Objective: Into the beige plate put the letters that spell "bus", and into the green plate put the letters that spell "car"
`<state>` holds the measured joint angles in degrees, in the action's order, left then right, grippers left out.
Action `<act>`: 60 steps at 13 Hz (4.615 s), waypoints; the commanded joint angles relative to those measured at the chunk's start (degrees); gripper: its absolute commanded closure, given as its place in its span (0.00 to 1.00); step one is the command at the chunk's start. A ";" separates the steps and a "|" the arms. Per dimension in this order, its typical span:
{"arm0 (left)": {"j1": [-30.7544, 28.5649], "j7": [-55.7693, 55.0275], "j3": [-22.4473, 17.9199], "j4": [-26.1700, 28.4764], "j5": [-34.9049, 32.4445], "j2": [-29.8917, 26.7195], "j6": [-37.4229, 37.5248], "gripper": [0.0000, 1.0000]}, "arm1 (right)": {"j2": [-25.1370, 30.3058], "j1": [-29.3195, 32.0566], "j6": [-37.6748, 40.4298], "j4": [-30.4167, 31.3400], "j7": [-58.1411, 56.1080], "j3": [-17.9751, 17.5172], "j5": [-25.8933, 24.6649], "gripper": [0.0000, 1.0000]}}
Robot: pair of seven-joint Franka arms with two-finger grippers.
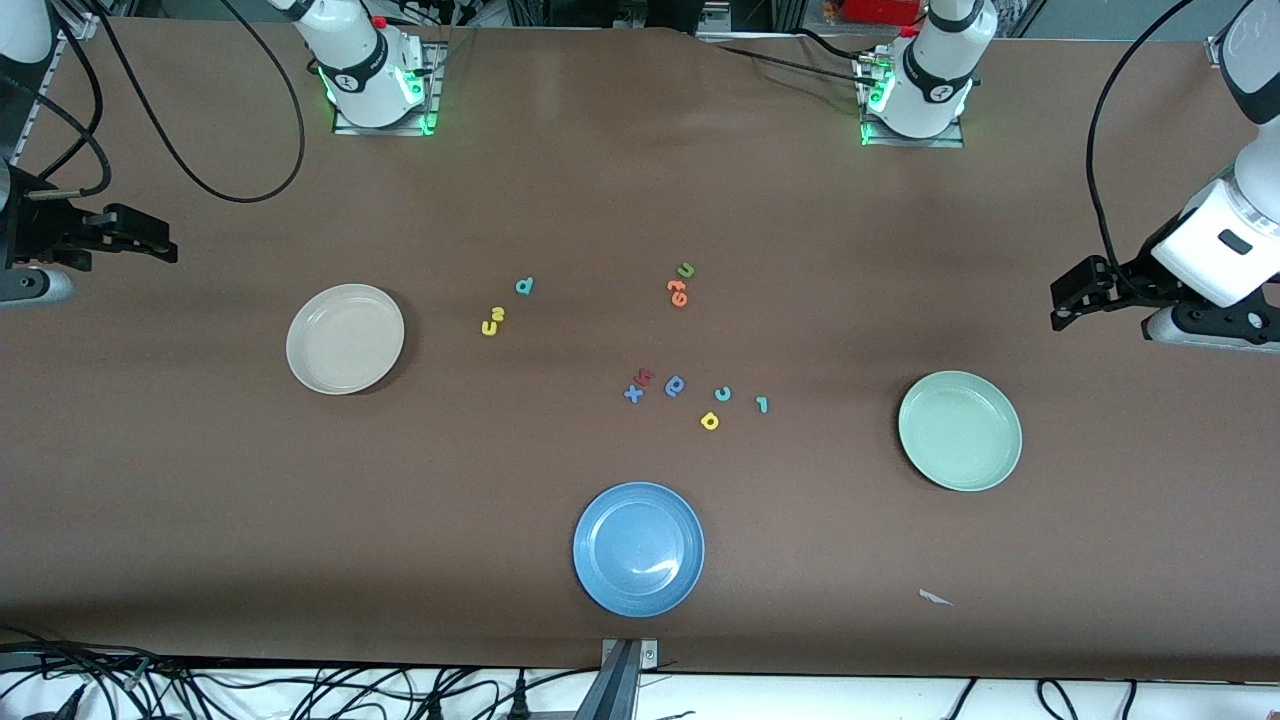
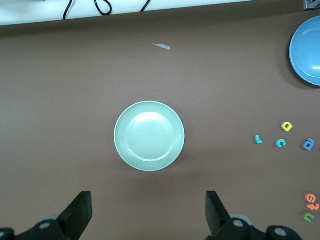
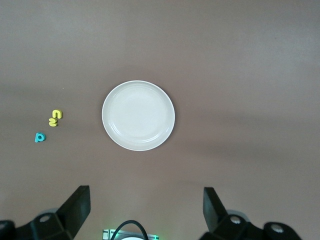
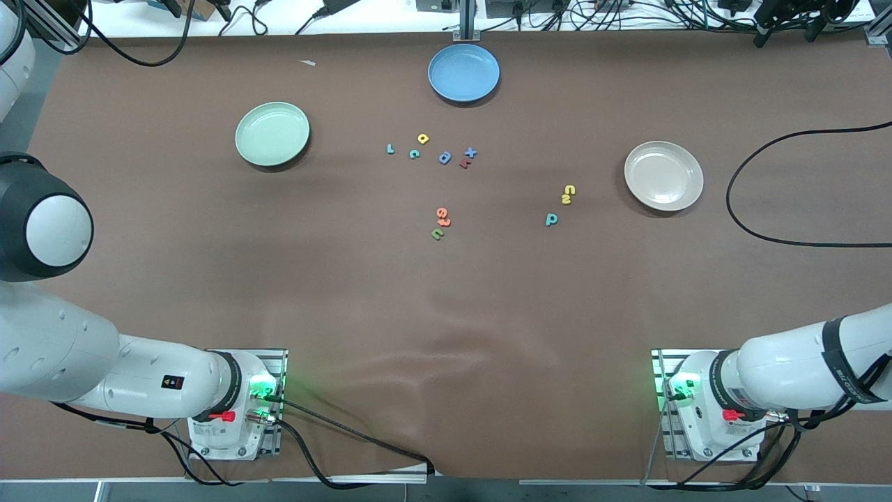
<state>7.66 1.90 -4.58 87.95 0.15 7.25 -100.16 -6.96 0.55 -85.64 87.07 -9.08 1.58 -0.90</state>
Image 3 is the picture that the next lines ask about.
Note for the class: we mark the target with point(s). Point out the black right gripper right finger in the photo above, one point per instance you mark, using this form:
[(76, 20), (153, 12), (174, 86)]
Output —
[(215, 217)]

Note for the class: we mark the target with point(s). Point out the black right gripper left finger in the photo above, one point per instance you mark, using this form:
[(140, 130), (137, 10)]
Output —
[(72, 215)]

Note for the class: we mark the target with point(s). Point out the teal foam letter p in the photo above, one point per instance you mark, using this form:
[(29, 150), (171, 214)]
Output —
[(39, 137)]

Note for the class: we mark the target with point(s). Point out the yellow foam letter m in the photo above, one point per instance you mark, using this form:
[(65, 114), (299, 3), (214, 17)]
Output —
[(53, 122)]

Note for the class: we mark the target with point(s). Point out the yellow foam letter u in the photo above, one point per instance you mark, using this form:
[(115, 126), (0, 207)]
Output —
[(57, 113)]

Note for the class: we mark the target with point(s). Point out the beige brown round plate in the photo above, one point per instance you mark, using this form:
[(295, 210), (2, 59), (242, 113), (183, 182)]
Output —
[(138, 115)]

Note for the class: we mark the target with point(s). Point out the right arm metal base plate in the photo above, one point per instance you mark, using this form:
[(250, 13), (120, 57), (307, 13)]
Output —
[(109, 234)]

